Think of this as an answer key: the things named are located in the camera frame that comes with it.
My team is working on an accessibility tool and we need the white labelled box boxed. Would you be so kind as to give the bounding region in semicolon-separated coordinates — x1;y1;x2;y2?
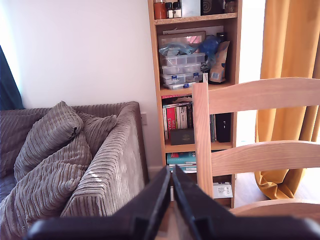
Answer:
212;181;234;199

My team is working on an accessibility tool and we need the teal book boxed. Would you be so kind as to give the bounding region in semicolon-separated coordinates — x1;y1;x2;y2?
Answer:
166;151;197;165

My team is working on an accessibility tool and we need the black box gold print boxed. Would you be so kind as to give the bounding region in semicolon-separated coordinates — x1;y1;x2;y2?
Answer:
170;127;196;146

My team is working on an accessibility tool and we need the wooden slat-back chair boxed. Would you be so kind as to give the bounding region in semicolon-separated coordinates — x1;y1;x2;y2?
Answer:
191;77;320;222

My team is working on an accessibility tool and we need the black speaker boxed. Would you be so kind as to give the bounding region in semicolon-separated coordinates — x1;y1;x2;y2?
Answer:
215;112;232;144

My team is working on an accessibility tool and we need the red book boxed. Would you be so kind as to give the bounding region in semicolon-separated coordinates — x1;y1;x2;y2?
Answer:
165;107;176;140

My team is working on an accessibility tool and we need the tall wooden bookshelf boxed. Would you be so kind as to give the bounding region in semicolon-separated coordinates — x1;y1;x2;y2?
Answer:
147;0;243;210

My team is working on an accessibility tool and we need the clear compartment storage box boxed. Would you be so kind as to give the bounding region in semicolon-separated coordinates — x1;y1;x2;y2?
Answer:
162;81;205;91
159;52;207;67
159;72;204;85
161;64;203;76

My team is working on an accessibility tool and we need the brown paper pouch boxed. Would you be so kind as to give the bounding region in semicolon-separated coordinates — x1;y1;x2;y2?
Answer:
208;40;231;85

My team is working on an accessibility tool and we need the clear bluish plastic bag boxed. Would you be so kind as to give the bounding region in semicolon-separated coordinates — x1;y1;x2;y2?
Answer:
159;41;199;57

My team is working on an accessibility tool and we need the blue plastic bag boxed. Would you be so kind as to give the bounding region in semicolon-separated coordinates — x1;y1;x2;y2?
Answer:
196;35;222;64

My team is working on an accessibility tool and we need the black capped bottle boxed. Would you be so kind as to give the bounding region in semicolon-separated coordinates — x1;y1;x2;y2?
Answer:
216;31;228;44

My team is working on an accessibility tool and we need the teal curtain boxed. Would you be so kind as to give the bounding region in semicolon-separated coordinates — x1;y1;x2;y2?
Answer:
0;44;25;111

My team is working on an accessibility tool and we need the mustard yellow curtain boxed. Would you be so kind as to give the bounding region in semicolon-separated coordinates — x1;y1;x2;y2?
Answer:
254;0;320;201

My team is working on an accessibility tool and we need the orange jar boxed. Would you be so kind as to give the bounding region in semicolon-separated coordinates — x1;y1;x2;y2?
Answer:
153;0;167;20

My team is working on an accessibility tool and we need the white and blue carton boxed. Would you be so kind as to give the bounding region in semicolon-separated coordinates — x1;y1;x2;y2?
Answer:
181;0;202;18

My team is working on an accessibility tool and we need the black spiral print carton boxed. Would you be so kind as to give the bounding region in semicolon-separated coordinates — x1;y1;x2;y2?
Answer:
200;0;225;16

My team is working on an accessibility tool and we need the dark glass bottle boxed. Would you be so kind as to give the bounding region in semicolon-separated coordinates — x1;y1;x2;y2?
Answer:
224;0;237;14

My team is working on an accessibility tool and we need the grey corduroy sofa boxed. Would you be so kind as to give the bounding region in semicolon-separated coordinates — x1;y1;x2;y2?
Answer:
0;101;150;240

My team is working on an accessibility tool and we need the grey corduroy cushion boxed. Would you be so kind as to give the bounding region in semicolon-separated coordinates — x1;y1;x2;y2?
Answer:
76;111;118;159
13;100;84;181
0;131;93;240

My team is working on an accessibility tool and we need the brown picture frame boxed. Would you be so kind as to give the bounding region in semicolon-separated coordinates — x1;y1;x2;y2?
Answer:
157;30;207;48

